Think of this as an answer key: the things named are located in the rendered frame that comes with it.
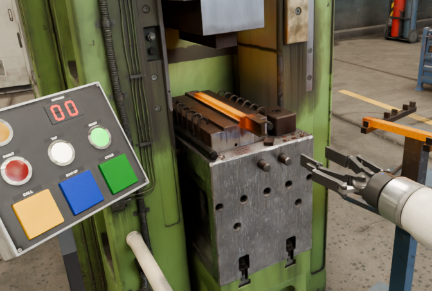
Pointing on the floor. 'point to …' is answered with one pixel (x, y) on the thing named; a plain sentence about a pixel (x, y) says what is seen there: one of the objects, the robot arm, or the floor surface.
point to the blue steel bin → (425, 70)
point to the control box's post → (71, 260)
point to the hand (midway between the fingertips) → (321, 159)
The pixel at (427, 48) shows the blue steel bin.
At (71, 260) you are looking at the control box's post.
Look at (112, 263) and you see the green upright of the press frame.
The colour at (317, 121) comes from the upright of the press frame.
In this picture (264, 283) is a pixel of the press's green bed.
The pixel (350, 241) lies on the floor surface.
